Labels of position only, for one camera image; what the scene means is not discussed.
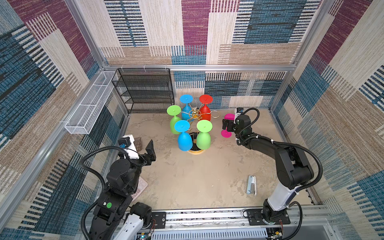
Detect pink wine glass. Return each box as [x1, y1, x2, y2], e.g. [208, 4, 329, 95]
[221, 114, 235, 138]

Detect gold wine glass rack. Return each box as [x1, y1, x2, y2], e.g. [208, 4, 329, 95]
[187, 108, 218, 155]

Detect white mesh wall basket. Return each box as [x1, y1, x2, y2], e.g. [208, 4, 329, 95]
[65, 71, 115, 135]

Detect blue front wine glass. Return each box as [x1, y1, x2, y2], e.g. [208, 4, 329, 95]
[175, 120, 193, 152]

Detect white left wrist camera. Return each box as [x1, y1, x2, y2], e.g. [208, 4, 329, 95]
[118, 135, 139, 160]

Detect green wine glass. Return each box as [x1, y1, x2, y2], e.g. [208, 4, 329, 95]
[167, 105, 181, 135]
[197, 120, 213, 150]

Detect green back wine glass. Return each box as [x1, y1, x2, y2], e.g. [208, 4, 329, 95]
[167, 105, 181, 135]

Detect green front wine glass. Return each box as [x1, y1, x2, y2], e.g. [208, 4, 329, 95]
[197, 120, 213, 150]

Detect black wire shelf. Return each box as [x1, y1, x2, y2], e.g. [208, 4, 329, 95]
[112, 68, 175, 114]

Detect silver stapler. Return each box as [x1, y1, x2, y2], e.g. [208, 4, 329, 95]
[246, 175, 257, 196]

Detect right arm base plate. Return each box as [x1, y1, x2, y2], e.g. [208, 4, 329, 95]
[244, 209, 291, 226]

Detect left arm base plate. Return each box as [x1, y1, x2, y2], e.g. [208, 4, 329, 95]
[147, 212, 167, 230]

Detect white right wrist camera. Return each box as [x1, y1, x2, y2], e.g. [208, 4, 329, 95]
[235, 108, 244, 118]

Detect red wine glass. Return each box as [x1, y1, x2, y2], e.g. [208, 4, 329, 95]
[199, 95, 213, 121]

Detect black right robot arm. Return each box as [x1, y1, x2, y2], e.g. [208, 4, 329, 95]
[222, 108, 324, 225]

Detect aluminium mounting rail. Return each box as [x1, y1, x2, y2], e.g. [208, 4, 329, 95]
[150, 206, 342, 240]

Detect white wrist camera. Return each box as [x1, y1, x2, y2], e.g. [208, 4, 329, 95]
[235, 108, 244, 118]
[118, 135, 139, 160]

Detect blue back wine glass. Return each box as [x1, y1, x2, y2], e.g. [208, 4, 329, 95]
[180, 95, 193, 121]

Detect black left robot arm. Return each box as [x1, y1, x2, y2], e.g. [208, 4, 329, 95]
[79, 137, 156, 240]

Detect blue wine glass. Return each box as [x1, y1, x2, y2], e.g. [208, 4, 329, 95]
[175, 120, 193, 152]
[180, 95, 193, 121]

